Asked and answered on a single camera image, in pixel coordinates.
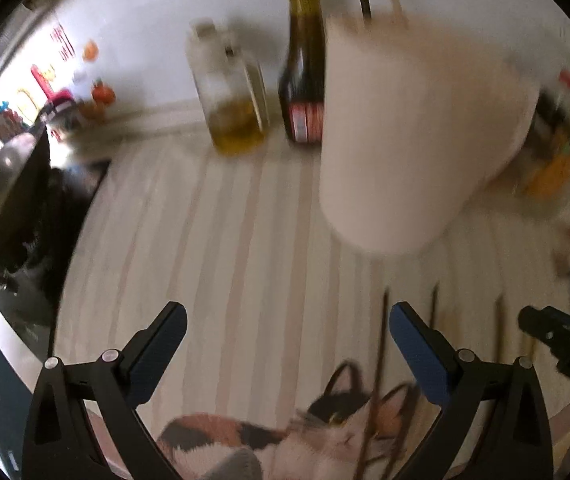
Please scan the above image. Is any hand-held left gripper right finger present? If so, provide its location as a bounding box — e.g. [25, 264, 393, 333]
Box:
[389, 301, 554, 480]

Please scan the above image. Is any striped cat print mat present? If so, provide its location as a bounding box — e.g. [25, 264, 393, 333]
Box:
[52, 142, 570, 480]

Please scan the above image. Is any clear cooking oil bottle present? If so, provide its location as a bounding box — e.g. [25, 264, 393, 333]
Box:
[186, 19, 271, 157]

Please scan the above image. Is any black stove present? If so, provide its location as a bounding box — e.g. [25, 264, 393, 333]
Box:
[0, 157, 112, 478]

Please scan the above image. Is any small orange jar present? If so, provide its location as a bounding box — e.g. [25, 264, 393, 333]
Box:
[90, 79, 116, 107]

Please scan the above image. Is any red cap seasoning bottle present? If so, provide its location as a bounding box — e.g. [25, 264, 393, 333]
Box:
[512, 67, 570, 201]

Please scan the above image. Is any red lid container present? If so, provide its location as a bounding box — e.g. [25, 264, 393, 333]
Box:
[45, 89, 84, 131]

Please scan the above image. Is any dark soy sauce bottle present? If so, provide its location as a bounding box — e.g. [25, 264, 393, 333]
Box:
[278, 0, 327, 147]

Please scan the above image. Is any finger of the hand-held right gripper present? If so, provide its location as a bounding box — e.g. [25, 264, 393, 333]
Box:
[518, 305, 570, 357]

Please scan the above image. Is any silver wok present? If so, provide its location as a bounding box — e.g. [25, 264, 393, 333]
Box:
[0, 127, 52, 283]

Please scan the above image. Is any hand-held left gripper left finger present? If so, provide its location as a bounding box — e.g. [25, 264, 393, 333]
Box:
[22, 301, 188, 480]

